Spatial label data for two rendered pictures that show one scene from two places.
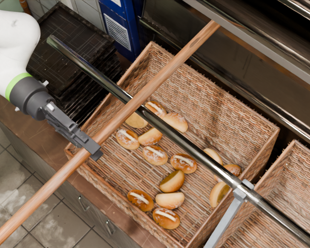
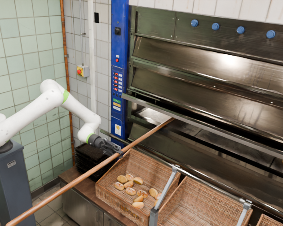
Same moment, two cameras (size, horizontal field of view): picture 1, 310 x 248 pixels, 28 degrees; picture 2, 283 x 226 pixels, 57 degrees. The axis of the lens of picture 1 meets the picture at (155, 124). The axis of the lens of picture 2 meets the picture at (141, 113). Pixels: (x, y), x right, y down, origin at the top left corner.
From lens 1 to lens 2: 0.91 m
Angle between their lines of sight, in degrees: 36
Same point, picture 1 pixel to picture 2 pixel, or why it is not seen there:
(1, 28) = (90, 114)
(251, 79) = (170, 152)
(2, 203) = not seen: outside the picture
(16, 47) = (93, 123)
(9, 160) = (56, 216)
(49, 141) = (86, 187)
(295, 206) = (188, 209)
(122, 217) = (117, 214)
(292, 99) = (185, 155)
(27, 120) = not seen: hidden behind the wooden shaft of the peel
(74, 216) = not seen: outside the picture
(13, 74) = (90, 132)
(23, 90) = (94, 136)
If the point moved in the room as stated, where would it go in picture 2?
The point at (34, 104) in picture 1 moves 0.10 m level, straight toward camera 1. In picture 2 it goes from (98, 140) to (104, 147)
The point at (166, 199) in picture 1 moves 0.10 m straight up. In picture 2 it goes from (136, 204) to (137, 194)
